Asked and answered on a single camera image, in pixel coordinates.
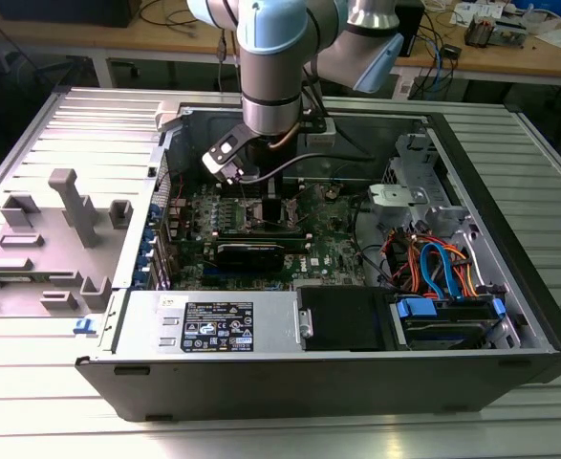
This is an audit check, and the CPU socket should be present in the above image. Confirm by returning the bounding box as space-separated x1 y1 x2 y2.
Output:
244 195 298 234

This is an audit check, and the green motherboard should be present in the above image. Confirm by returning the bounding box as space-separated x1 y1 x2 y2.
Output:
164 181 372 293

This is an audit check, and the black graphics card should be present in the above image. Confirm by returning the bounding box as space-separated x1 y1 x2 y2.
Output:
210 240 289 274

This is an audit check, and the pale grey plastic block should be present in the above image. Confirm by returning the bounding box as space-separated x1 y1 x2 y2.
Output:
155 98 188 133

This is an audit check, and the silver metal disk bay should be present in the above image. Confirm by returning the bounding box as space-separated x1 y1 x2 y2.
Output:
366 132 475 230

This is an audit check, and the silver power supply with label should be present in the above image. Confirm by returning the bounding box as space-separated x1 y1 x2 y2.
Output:
112 289 305 355

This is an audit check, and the black plastic box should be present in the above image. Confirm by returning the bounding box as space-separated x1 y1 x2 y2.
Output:
296 285 399 353

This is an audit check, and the tall black box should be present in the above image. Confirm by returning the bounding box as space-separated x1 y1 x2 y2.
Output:
397 0 427 58

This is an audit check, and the wooden desk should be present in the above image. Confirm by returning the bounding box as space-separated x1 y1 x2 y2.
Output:
0 0 561 90

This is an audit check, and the blue disk carrier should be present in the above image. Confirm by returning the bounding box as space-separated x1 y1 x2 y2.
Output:
394 294 508 350

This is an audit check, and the black PC case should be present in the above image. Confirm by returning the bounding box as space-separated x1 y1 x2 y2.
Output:
74 98 561 423

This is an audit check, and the small white card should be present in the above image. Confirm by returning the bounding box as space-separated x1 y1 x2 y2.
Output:
451 2 477 25

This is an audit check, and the metal heat sink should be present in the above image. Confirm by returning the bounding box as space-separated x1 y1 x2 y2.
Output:
465 12 499 49

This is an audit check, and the dark hard disk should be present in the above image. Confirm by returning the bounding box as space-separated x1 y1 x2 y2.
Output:
403 319 494 350

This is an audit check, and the grey plastic parts rack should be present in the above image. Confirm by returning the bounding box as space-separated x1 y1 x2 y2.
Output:
0 166 136 319

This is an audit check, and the flat black box device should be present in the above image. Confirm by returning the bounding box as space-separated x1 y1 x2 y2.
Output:
0 0 142 28

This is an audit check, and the grey electronic part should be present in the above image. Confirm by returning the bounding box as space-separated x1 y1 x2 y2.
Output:
494 7 539 49

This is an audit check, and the bronze coloured hose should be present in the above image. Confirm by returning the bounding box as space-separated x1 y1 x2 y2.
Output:
266 124 303 153

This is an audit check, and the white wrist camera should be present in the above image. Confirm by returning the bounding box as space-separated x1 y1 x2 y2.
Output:
202 123 250 186

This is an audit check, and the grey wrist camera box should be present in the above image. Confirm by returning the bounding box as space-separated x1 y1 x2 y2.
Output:
306 119 337 147

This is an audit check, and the black camera cable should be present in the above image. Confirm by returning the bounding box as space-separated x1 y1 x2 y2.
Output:
239 151 378 186

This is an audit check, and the thin black wire loop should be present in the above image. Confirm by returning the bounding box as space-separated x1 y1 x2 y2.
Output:
330 164 381 192

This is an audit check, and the blue wire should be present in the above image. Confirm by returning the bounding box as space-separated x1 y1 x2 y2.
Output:
421 241 465 302

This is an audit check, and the orange wire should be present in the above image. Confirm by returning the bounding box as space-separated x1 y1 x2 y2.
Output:
387 229 427 293
449 244 481 298

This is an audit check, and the blue cable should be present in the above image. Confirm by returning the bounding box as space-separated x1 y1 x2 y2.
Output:
430 35 448 95

